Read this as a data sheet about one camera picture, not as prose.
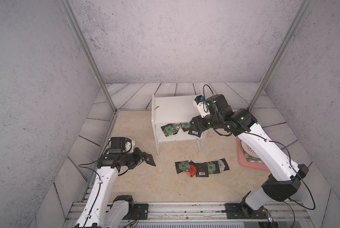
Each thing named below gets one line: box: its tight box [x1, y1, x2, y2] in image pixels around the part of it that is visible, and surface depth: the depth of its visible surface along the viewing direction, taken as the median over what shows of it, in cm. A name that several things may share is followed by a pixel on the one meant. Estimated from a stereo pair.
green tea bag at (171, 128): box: [160, 122, 181, 138], surface depth 90 cm
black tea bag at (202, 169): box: [188, 160, 209, 178], surface depth 90 cm
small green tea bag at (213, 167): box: [206, 161, 220, 174], surface depth 89 cm
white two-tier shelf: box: [151, 94, 208, 156], surface depth 81 cm
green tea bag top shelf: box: [174, 160, 191, 174], surface depth 91 cm
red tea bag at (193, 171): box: [185, 164, 197, 178], surface depth 88 cm
